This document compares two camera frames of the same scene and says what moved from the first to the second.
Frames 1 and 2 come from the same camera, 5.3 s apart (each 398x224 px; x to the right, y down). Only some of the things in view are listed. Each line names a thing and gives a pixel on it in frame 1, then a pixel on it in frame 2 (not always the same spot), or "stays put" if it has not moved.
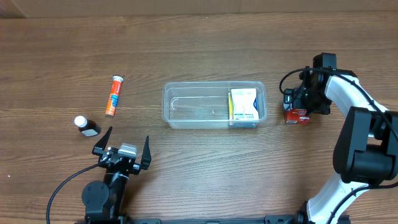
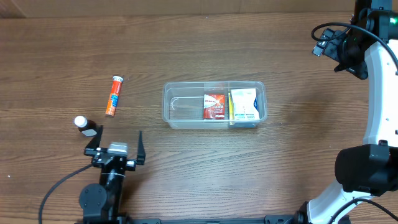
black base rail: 299,219 stays put
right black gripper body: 311,99 → 351,53
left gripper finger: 102,144 → 94,142
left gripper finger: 147,156 → 141,152
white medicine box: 243,99 stays put
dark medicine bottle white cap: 87,127 stays put
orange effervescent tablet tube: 117,81 stays put
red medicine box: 297,116 → 214,106
